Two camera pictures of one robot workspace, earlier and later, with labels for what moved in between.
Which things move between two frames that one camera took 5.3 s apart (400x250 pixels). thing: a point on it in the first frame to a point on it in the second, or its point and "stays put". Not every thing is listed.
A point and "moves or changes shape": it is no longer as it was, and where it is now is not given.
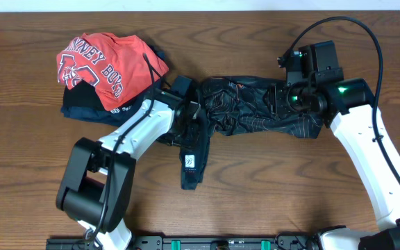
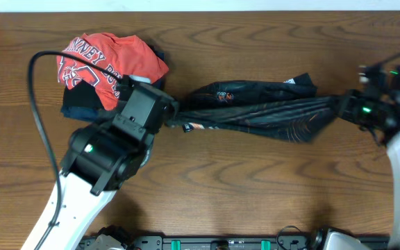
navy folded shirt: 115,117 stays put
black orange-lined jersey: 233,106 moves or changes shape
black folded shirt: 82,94 stays put
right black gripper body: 291,99 to 364,111
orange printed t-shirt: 114,64 stays put
